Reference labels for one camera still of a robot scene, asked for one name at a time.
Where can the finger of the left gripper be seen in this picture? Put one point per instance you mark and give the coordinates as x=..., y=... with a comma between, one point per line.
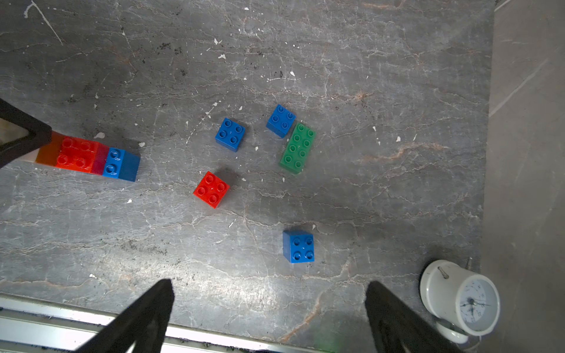
x=21, y=133

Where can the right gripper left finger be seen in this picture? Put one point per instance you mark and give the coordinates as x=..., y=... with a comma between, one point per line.
x=142, y=326

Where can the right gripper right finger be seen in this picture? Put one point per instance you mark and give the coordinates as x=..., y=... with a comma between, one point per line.
x=397, y=328

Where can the orange lego brick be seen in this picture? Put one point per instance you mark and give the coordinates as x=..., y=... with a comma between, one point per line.
x=49, y=153

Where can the red long lego brick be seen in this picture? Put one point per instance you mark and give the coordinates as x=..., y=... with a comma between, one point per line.
x=77, y=154

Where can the blue lego brick bottom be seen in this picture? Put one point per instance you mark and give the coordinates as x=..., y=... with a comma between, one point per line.
x=121, y=164

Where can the blue lego brick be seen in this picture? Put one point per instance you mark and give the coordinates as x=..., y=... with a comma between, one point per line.
x=121, y=164
x=281, y=121
x=298, y=247
x=230, y=134

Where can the blue lego brick right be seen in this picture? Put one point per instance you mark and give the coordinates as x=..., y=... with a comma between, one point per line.
x=298, y=247

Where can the red square lego brick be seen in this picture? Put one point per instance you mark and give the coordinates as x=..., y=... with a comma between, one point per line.
x=211, y=190

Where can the blue lego brick centre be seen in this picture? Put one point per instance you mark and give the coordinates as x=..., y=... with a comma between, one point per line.
x=230, y=134

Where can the green lego brick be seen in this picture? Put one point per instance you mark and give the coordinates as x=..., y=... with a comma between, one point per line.
x=298, y=148

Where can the blue lego brick upper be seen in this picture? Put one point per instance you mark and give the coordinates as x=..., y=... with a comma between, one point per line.
x=281, y=121

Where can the white alarm clock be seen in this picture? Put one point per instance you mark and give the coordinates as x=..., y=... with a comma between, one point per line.
x=466, y=304

